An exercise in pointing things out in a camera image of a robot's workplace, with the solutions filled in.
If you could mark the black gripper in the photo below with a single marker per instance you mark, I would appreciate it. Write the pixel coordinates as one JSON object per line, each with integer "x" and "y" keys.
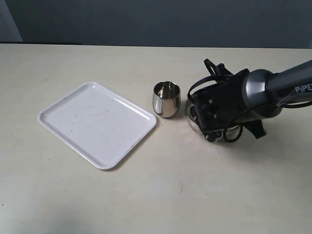
{"x": 218, "y": 107}

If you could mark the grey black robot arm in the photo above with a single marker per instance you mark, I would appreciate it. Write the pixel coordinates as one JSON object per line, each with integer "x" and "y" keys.
{"x": 265, "y": 93}

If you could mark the steel bowl of rice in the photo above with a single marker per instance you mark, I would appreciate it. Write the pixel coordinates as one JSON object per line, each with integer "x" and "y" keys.
{"x": 191, "y": 115}

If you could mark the small stainless steel cup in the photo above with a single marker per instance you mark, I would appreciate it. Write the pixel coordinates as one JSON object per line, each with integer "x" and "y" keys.
{"x": 166, "y": 99}

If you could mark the white rectangular plastic tray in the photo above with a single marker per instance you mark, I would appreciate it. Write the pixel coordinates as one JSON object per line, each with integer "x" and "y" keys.
{"x": 98, "y": 124}

